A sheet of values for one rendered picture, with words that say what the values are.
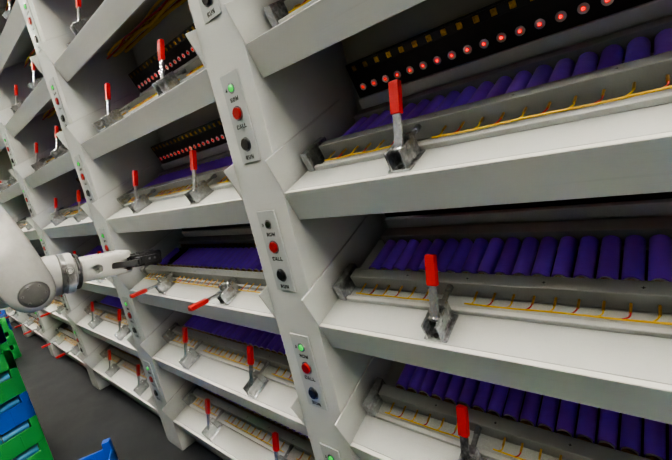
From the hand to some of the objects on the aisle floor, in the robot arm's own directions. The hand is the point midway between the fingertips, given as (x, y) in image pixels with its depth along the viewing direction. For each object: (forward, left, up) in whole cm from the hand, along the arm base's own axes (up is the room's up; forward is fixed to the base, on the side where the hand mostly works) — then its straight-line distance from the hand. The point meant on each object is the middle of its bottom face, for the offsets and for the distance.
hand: (148, 257), depth 95 cm
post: (+14, -54, -54) cm, 78 cm away
